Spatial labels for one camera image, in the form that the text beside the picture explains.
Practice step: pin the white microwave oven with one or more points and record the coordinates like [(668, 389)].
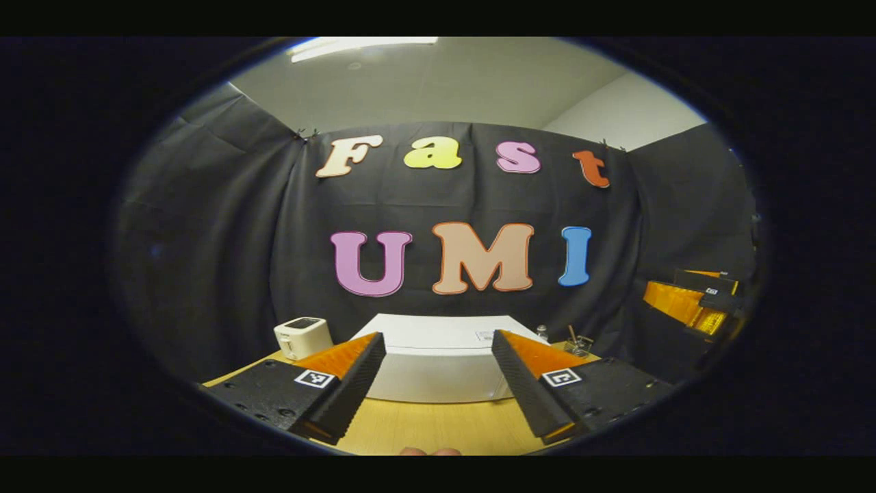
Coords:
[(438, 335)]

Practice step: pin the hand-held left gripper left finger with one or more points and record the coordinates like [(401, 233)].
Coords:
[(356, 390)]

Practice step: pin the small black clip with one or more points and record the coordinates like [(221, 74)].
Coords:
[(614, 144), (306, 133)]

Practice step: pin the black backdrop cloth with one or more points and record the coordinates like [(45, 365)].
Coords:
[(205, 239)]

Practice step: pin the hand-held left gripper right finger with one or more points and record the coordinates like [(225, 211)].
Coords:
[(523, 390)]

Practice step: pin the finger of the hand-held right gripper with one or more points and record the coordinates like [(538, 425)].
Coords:
[(674, 301), (698, 281)]

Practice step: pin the white toaster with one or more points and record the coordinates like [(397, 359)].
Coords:
[(304, 339)]

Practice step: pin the clear glass holder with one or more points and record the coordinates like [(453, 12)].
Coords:
[(580, 346)]

